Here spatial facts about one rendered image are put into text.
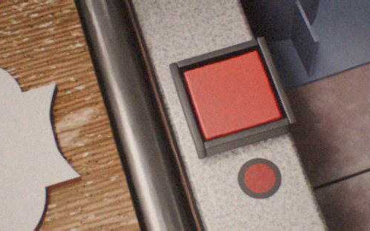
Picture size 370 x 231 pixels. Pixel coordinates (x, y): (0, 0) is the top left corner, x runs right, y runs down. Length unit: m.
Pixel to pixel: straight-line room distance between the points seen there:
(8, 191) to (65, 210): 0.04
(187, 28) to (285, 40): 1.05
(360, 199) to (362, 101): 0.20
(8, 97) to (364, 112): 1.12
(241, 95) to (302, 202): 0.09
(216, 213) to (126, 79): 0.13
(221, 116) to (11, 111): 0.15
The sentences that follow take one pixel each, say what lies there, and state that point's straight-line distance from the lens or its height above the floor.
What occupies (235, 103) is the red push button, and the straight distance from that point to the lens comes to 0.59.
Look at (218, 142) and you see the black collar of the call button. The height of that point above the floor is 0.93.
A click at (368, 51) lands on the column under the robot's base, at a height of 0.01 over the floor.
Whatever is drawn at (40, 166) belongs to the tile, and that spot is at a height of 0.95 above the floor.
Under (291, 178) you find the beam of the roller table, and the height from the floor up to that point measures 0.92.
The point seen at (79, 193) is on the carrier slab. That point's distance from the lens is 0.57.
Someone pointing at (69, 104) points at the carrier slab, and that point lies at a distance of 0.60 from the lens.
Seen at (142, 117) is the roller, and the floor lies 0.92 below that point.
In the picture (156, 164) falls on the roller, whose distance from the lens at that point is 0.59.
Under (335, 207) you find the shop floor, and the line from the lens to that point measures 1.55.
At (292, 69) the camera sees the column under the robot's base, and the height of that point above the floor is 0.01.
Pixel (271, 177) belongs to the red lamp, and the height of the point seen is 0.92.
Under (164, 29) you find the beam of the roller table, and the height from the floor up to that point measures 0.92.
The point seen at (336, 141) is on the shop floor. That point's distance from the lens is 1.60.
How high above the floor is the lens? 1.46
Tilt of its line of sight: 65 degrees down
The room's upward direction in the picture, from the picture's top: 8 degrees counter-clockwise
